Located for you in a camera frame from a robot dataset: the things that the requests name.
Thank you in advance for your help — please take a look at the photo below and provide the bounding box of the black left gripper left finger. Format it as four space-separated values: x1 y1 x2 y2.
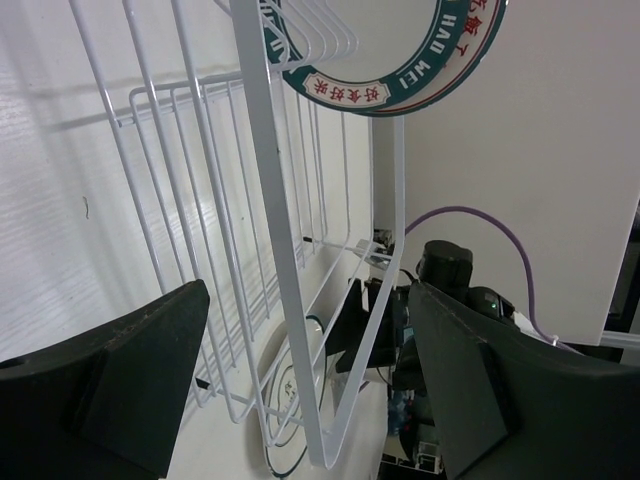
1 280 210 479

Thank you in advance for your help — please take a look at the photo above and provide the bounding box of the green rimmed white plate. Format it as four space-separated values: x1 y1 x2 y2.
259 1 469 115

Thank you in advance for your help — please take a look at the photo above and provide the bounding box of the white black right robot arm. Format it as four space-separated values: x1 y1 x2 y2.
369 240 519 455

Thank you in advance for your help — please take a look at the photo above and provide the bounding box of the white wire dish rack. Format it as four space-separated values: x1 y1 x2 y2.
70 1 386 477

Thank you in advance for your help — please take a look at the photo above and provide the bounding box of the orange sunburst ceramic plate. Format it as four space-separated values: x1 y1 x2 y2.
371 0 508 118

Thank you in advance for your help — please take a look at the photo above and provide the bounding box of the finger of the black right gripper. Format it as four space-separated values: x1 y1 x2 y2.
325 278 397 373

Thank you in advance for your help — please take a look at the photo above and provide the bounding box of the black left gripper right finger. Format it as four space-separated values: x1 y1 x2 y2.
407 280 640 480

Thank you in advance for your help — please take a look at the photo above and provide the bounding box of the grey flower pattern plate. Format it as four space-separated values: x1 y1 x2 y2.
263 345 327 479

